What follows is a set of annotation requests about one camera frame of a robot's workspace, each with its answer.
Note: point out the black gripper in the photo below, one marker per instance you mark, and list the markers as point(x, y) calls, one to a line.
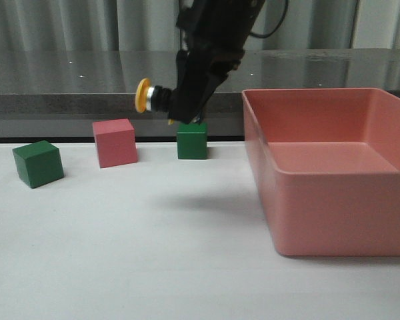
point(214, 34)

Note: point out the yellow push button switch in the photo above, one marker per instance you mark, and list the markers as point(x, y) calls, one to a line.
point(152, 98)

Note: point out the right green cube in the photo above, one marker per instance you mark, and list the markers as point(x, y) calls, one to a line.
point(192, 141)

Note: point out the green cube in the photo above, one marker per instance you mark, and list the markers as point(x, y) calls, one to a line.
point(192, 141)
point(38, 163)

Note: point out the pink cube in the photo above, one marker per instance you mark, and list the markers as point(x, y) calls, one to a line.
point(115, 142)

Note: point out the pink plastic bin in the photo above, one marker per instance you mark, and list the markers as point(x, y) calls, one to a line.
point(326, 163)

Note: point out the grey stone counter slab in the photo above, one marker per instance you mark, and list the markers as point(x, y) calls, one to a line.
point(57, 95)

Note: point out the left green cube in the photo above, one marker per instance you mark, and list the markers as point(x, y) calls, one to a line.
point(38, 163)

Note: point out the grey curtain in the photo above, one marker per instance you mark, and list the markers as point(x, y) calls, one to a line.
point(150, 25)

